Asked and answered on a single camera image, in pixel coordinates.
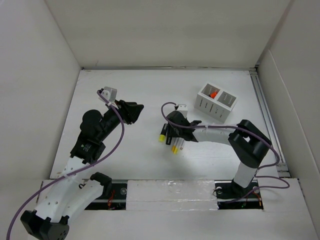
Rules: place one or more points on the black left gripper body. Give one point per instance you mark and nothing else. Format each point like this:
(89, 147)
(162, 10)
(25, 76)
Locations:
(121, 110)

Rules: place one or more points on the white foam block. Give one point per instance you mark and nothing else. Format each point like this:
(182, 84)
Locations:
(171, 195)

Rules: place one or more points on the white pen holder box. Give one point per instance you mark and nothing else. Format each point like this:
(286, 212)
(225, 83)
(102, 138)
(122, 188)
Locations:
(218, 108)

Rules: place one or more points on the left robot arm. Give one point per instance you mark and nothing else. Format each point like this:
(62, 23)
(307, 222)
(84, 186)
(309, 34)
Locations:
(80, 184)

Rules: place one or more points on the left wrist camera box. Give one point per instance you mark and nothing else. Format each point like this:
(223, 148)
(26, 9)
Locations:
(108, 93)

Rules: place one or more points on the aluminium rail right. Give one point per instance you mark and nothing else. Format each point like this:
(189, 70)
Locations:
(282, 167)

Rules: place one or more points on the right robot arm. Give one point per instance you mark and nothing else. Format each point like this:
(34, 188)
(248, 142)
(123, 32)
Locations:
(247, 141)

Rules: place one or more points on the yellow cap black highlighter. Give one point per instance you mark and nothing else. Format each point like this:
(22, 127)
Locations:
(163, 133)

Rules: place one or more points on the yellow cap white pen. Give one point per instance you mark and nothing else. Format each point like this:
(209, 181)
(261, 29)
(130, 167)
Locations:
(175, 146)
(179, 145)

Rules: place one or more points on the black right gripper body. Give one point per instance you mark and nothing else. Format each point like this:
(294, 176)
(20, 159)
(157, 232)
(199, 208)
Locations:
(175, 132)

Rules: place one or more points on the blue cap black highlighter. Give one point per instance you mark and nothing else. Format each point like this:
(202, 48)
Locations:
(169, 137)

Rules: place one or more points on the orange item in holder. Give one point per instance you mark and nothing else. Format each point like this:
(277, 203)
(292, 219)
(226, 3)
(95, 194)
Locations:
(213, 94)

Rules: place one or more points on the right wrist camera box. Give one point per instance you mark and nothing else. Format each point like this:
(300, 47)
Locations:
(182, 108)

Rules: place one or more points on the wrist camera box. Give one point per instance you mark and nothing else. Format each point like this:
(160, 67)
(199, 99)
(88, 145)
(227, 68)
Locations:
(108, 93)
(182, 108)

